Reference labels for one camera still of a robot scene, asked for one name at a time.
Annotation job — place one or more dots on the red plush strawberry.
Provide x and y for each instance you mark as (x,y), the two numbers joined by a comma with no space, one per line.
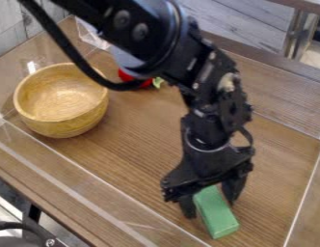
(152,82)

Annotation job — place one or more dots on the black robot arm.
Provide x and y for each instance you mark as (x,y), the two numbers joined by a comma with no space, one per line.
(159,43)

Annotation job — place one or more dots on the metal table leg background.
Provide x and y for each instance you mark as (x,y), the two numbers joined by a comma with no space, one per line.
(300,34)

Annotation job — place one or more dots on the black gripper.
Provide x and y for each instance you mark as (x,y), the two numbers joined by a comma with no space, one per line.
(207,166)

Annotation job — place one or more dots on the brown wooden bowl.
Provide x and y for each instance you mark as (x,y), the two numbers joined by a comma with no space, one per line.
(60,102)

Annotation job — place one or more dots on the black table frame bracket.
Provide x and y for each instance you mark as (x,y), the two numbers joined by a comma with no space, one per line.
(21,230)

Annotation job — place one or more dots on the green rectangular stick block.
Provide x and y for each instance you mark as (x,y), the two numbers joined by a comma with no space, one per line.
(216,213)

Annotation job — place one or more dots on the clear acrylic front barrier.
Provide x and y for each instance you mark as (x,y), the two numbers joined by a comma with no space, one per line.
(88,205)

